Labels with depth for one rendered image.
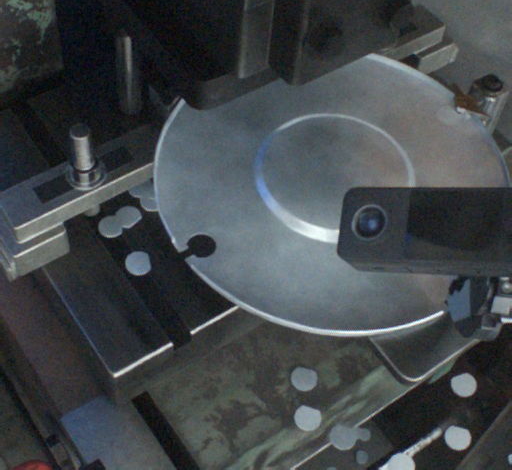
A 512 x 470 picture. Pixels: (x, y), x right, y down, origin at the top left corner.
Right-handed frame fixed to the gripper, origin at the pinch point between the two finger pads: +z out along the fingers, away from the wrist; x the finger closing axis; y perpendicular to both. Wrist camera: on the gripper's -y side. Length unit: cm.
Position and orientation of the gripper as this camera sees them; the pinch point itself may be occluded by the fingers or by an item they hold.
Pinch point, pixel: (452, 294)
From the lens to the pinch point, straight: 62.8
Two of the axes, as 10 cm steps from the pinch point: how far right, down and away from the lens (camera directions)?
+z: -0.2, 2.9, 9.6
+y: 9.9, 1.5, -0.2
